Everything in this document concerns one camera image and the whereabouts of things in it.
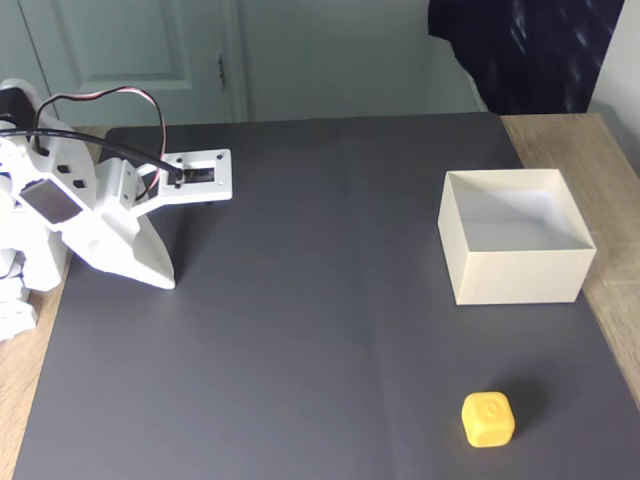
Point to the yellow cube block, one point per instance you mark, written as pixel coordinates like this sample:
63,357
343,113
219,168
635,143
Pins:
487,420

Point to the white open box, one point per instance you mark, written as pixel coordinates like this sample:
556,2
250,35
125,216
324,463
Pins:
520,277

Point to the dark metal door latch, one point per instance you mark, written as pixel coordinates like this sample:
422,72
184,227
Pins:
221,69

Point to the dark hanging cloth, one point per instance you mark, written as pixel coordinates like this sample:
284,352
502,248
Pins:
525,50

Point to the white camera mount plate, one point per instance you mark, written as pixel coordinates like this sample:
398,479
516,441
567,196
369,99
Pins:
220,187

